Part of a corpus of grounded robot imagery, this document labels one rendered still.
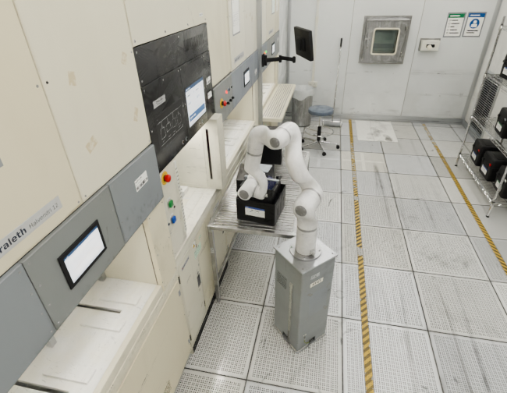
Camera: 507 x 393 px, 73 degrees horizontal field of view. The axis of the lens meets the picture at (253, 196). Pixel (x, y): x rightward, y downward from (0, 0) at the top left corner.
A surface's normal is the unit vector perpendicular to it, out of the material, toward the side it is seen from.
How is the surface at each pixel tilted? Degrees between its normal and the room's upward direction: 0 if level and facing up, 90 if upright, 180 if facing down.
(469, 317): 0
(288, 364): 0
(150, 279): 90
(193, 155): 90
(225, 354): 0
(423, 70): 90
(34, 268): 90
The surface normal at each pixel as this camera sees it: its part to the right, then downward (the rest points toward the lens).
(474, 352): -0.03, -0.84
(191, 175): -0.21, 0.53
